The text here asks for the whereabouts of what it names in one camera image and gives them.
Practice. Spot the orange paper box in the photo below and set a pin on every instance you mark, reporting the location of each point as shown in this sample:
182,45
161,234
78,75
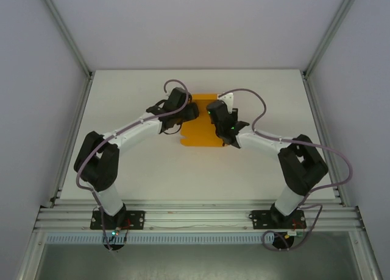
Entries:
198,134

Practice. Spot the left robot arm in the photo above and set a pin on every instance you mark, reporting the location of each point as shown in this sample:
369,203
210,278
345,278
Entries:
137,131

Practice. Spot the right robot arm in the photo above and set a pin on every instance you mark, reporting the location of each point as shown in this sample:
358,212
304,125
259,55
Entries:
262,141

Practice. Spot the green lit circuit board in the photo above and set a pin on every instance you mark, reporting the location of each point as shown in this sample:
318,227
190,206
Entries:
115,232

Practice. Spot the grey metal panel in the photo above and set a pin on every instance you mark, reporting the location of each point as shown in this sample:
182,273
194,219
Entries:
195,261

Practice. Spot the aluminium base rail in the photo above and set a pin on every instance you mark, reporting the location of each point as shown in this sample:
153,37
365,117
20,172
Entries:
198,213

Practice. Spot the aluminium side frame rail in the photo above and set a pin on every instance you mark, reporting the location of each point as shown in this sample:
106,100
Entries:
72,140
320,124

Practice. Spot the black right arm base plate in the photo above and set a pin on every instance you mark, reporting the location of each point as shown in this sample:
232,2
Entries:
259,219

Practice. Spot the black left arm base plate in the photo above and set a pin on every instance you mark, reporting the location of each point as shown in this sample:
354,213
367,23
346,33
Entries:
137,219

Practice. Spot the aluminium upright frame post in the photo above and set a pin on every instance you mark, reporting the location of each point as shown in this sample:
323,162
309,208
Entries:
331,30
66,30

